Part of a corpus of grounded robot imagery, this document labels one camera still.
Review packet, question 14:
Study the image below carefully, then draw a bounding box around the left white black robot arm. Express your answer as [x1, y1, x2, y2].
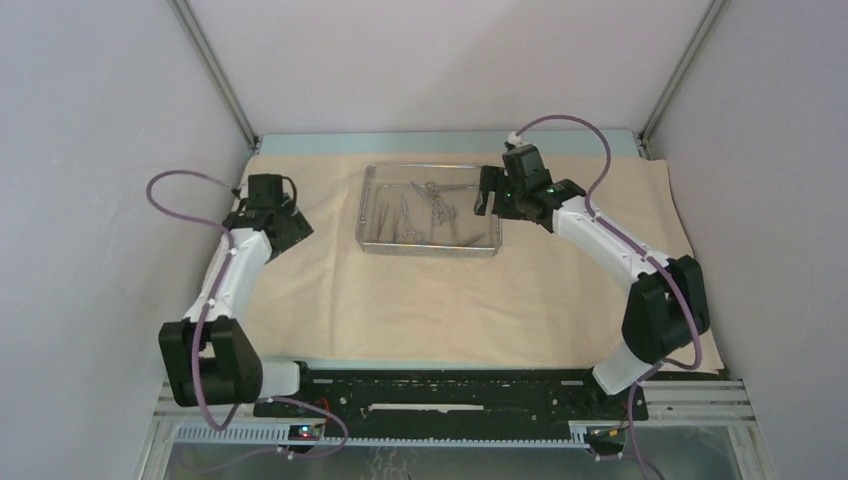
[158, 173, 316, 417]

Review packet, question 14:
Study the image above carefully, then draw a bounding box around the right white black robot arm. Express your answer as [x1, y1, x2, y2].
[474, 144, 710, 418]

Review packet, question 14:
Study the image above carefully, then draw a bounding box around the metal mesh instrument tray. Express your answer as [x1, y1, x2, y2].
[356, 164, 502, 258]

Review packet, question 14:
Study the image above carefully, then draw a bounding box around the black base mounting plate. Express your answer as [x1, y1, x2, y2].
[294, 365, 649, 442]

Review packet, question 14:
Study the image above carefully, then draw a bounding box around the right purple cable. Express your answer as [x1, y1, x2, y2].
[510, 114, 704, 480]

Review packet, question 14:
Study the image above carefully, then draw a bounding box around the aluminium frame rail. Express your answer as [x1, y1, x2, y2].
[153, 377, 756, 448]

